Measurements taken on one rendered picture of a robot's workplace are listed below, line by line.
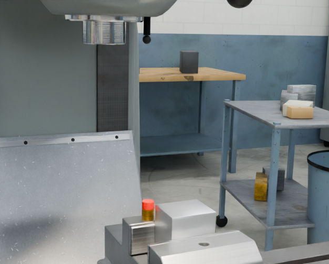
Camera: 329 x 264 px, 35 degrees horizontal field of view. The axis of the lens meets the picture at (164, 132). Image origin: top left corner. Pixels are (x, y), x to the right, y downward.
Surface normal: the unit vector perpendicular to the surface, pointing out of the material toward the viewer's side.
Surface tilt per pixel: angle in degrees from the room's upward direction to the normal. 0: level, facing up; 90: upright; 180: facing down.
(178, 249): 0
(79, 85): 90
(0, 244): 44
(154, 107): 90
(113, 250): 90
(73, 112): 90
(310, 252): 0
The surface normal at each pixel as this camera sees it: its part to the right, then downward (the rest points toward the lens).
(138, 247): 0.41, 0.19
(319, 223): -0.88, 0.14
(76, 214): 0.33, -0.43
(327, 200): -0.75, 0.18
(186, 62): 0.07, 0.21
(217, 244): 0.02, -0.98
